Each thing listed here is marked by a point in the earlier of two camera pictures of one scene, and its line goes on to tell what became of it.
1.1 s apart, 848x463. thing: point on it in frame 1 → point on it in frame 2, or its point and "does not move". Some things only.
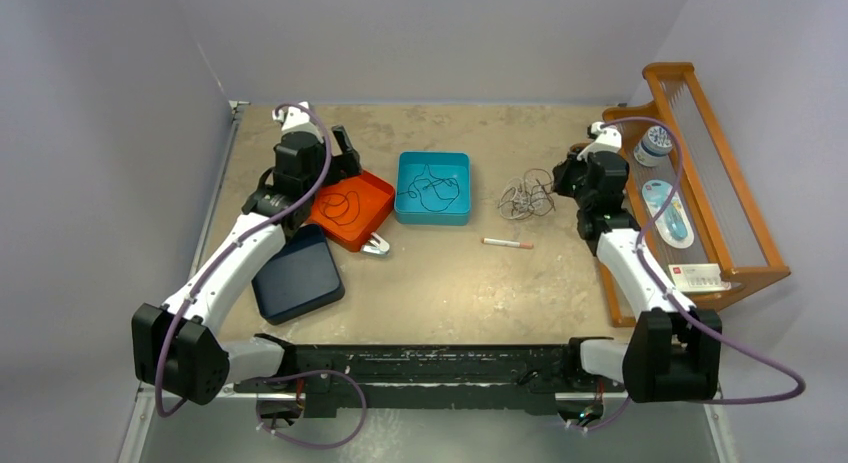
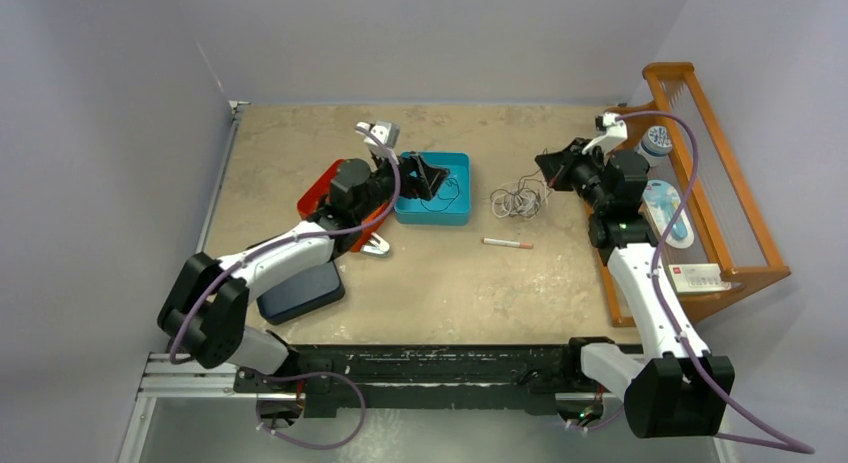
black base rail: [493, 379] does not move
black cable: [427, 167] does not move
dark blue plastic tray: [301, 278] does not move
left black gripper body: [342, 167] → [413, 187]
